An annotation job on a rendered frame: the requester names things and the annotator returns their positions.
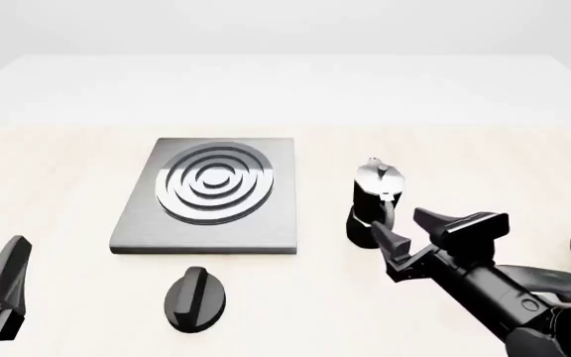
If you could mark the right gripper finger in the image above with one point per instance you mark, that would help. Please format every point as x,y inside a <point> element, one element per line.
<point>434,225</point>
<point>393,247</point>

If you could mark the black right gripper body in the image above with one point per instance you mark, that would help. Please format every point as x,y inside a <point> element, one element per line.
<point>414,266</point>

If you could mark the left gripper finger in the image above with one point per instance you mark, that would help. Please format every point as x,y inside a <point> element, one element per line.
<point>8,275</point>

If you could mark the black and silver moka pot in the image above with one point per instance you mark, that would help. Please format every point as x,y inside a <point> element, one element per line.
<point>369,197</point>

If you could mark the flat black stove plate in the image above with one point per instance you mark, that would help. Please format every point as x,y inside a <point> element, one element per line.
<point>137,227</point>

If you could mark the round black stove knob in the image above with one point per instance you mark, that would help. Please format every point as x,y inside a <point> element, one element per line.
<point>194,301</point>

